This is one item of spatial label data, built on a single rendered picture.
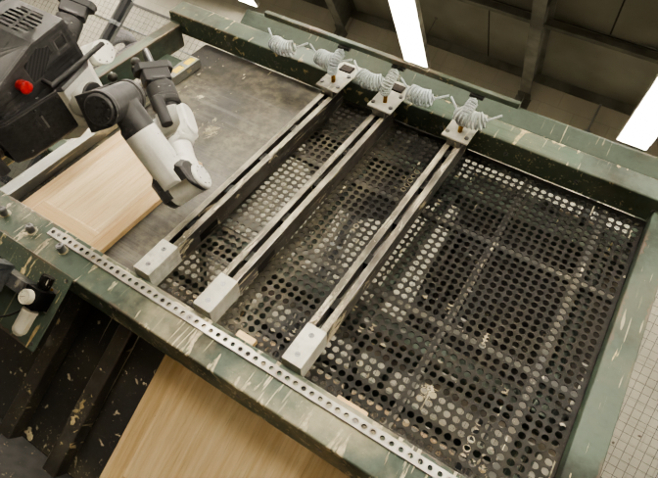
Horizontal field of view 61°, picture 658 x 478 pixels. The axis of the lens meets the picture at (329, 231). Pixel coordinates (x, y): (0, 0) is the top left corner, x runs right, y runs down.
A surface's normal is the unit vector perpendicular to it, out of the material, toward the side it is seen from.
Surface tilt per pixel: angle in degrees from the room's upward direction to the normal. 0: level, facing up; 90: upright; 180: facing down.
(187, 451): 90
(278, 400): 58
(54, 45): 90
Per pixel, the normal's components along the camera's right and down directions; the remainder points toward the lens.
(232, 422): -0.27, -0.20
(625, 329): 0.01, -0.64
